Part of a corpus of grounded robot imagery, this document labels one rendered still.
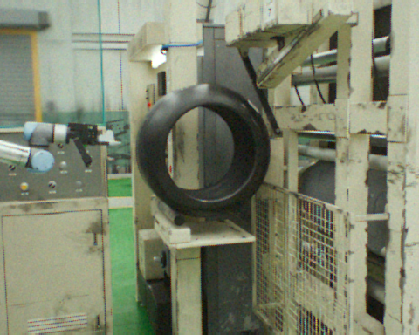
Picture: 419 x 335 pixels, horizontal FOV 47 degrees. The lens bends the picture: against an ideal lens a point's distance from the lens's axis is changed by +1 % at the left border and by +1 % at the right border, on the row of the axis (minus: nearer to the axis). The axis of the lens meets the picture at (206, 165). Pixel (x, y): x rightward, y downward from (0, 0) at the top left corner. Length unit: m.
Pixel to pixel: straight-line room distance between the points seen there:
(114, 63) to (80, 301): 8.69
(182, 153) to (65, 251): 0.80
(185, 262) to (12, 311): 0.90
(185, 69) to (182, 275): 0.99
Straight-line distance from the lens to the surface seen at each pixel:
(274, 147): 2.36
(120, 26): 11.09
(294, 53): 1.99
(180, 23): 2.32
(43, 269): 2.61
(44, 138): 1.94
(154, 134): 1.89
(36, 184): 2.57
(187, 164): 2.30
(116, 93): 10.93
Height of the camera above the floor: 1.33
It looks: 6 degrees down
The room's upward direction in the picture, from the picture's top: 1 degrees counter-clockwise
